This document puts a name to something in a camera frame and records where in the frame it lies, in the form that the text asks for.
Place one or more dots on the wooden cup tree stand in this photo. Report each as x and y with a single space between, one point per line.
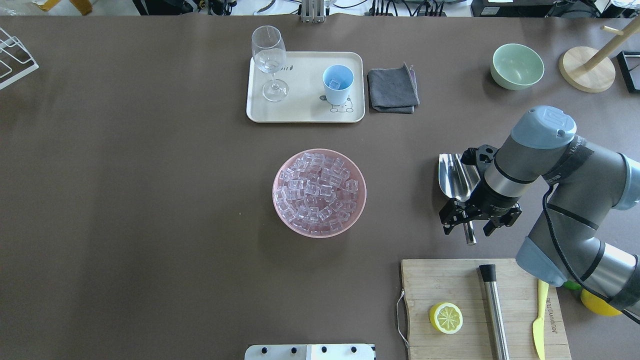
591 70

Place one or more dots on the light blue cup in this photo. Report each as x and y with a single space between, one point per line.
337 81

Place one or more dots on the white cup rack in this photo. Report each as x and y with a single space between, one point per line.
16 61

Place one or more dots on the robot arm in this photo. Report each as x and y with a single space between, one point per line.
585 181

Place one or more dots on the black glass rack tray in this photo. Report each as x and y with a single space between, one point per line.
629 63

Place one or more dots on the grey folded cloth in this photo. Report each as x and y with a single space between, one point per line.
393 90

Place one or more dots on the mint green bowl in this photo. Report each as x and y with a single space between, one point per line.
516 67

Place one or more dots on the whole lemon near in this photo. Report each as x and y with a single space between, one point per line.
597 305

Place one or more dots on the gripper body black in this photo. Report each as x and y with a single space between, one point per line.
493 201

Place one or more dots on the yellow plastic knife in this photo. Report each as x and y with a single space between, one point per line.
539 323

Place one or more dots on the metal ice scoop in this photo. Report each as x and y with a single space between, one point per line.
456 180

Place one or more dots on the pink bowl with ice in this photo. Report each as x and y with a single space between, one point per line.
319 193

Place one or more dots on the clear wine glass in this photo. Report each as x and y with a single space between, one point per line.
269 55

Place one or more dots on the half lemon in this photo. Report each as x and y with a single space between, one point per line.
446 317

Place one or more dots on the cream plastic tray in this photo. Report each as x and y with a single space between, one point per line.
306 101

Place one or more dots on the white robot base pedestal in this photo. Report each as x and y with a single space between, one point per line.
327 351

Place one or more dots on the green lime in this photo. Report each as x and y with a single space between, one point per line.
571 285

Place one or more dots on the wooden cutting board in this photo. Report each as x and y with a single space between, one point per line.
427 282

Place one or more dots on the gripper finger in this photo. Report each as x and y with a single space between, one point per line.
492 225
449 222

